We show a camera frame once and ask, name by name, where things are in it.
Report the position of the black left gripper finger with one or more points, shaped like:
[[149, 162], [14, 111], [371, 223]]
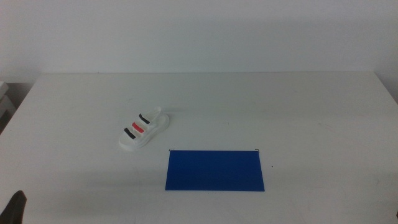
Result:
[[14, 210]]

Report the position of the blue rectangular mat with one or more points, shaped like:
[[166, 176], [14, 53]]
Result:
[[214, 171]]

